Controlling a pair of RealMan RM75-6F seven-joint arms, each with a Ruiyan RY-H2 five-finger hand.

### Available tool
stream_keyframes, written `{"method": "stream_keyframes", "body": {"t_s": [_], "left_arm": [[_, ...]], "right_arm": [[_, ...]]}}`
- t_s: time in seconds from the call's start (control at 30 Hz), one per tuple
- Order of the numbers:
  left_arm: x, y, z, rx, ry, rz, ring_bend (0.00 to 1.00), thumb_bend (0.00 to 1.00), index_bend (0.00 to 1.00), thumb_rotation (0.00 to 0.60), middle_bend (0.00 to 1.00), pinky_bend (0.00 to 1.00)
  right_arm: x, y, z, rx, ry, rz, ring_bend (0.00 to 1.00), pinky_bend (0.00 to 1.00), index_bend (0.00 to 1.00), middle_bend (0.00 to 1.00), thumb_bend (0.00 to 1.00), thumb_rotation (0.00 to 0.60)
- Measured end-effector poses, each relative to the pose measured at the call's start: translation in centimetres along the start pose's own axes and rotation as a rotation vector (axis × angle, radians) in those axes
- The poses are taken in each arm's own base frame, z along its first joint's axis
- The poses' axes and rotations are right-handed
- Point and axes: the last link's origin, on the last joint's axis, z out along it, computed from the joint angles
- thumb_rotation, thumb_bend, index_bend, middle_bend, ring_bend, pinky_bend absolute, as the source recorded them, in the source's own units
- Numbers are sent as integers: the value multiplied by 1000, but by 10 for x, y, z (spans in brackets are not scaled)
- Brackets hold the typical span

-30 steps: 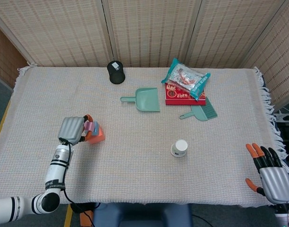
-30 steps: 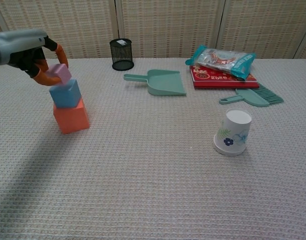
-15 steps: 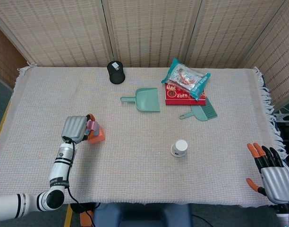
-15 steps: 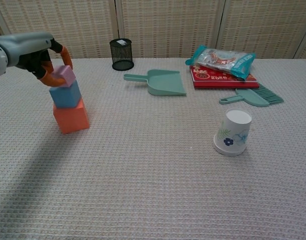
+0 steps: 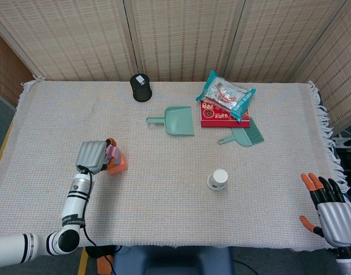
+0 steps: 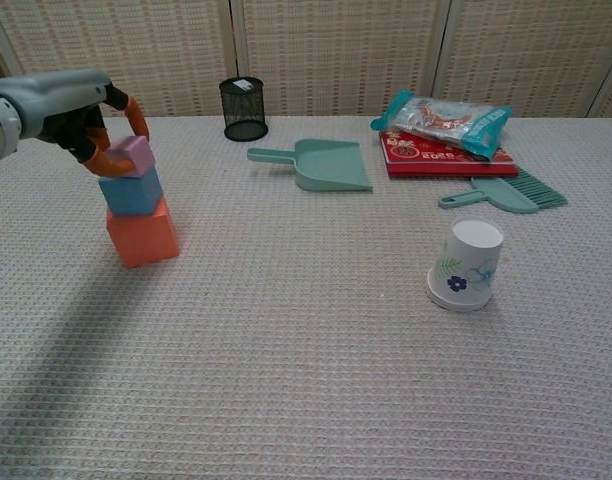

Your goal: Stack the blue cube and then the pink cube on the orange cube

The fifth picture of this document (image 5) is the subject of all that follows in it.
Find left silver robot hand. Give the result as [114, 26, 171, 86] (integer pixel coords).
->
[75, 137, 119, 175]

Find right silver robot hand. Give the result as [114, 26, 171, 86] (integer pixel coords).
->
[299, 172, 351, 248]

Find pink small cube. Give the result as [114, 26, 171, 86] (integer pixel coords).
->
[106, 145, 122, 164]

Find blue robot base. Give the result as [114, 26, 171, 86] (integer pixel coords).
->
[112, 245, 234, 275]

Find orange cube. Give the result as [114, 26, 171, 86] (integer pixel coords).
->
[106, 151, 128, 175]

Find green hand brush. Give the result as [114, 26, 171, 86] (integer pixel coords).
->
[217, 117, 265, 147]

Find woven fringed tablecloth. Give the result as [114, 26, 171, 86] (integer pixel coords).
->
[0, 79, 351, 253]

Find black cylindrical container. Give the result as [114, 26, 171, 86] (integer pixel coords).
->
[130, 73, 153, 103]

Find green plastic dustpan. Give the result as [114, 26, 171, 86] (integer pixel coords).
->
[146, 106, 195, 136]

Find orange box under table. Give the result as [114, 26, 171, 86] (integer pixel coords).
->
[96, 257, 113, 275]

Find brown woven screen panel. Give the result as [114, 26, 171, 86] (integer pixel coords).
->
[0, 25, 36, 107]

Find beige woven screen panel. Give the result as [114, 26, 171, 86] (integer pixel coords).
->
[0, 0, 136, 83]
[224, 0, 348, 84]
[292, 0, 351, 135]
[123, 0, 245, 83]

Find white paper cup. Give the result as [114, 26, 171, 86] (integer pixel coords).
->
[207, 169, 229, 191]

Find red snack box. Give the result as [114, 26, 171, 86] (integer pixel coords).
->
[200, 100, 251, 128]

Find teal snack bag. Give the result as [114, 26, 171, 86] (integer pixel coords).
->
[196, 70, 256, 123]

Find white equipment bracket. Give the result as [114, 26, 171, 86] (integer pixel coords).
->
[331, 134, 351, 150]

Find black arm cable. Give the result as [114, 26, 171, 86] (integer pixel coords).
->
[77, 168, 116, 275]

